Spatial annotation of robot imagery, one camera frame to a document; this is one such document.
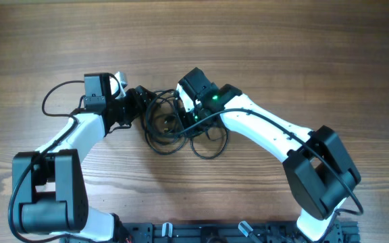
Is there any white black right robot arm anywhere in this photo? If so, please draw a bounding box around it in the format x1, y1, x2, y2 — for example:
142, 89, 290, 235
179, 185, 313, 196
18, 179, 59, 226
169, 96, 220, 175
176, 67, 361, 242

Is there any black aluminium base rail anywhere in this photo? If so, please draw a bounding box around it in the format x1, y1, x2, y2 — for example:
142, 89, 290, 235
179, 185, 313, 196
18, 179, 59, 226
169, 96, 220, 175
59, 221, 361, 243

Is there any black HDMI cable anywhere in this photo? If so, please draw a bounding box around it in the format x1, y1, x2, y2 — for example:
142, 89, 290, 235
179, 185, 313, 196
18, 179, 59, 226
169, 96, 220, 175
142, 89, 195, 156

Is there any black USB cable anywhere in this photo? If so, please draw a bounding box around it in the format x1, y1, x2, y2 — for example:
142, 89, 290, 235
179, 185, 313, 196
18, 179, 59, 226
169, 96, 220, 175
189, 124, 230, 160

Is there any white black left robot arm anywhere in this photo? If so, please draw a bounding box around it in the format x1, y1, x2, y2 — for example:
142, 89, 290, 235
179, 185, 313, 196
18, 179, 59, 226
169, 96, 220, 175
7, 72, 155, 242

